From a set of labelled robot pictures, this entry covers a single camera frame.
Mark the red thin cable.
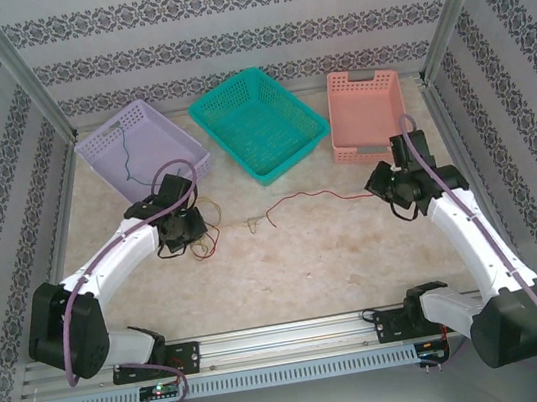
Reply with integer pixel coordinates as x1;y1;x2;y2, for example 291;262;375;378
263;180;378;230

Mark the blue thin cable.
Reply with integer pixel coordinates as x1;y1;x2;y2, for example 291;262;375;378
115;123;146;188

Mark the pink plastic basket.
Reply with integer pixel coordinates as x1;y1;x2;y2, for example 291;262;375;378
319;62;415;171

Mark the purple plastic basket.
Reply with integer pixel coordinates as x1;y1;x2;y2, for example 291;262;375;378
67;90;218;213

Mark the teal plastic basket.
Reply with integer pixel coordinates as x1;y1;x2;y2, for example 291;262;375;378
182;56;339;198

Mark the black right wrist loop cable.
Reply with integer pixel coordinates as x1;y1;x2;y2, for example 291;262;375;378
388;196;422;225

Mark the aluminium side rail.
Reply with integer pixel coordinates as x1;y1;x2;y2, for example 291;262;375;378
419;64;534;296
4;130;113;363

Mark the red left board wire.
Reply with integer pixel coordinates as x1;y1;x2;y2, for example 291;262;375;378
166;356;185;385

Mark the aluminium mounting rail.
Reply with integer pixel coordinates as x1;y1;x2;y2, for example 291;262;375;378
19;284;537;400

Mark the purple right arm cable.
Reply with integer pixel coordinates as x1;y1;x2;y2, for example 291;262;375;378
396;93;537;389

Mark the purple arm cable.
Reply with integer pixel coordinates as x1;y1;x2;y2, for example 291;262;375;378
36;155;232;402
396;93;537;389

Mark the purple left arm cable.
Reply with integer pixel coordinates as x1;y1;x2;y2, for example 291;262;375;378
36;155;232;402

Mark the grey slotted cable duct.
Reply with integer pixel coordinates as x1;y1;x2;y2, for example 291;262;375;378
42;338;453;402

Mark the aluminium frame post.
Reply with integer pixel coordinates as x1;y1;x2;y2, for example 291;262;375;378
0;0;79;151
407;0;516;83

